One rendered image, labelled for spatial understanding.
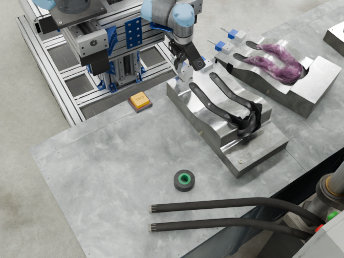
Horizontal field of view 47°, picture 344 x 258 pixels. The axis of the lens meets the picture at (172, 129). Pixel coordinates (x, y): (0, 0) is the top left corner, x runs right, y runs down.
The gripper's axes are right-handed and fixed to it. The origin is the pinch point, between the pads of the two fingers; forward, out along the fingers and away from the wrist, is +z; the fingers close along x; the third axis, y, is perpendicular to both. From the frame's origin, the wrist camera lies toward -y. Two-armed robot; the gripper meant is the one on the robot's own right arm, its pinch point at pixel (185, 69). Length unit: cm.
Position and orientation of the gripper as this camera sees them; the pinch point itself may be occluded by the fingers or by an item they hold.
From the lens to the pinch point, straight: 168.4
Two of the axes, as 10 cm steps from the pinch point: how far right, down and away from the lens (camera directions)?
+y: -5.5, -7.6, 3.3
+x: -8.3, 5.1, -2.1
